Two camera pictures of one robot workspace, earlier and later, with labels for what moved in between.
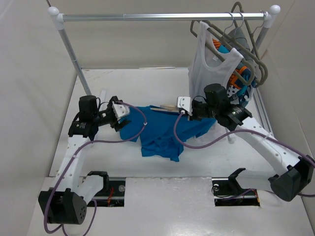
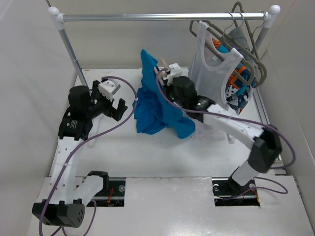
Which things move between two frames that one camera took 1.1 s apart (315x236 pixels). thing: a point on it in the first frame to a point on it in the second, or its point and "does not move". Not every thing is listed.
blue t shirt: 162,132 to 154,110
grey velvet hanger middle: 234,40 does not move
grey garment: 236,40 does not move
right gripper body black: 201,110 to 170,92
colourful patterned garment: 242,82 does not move
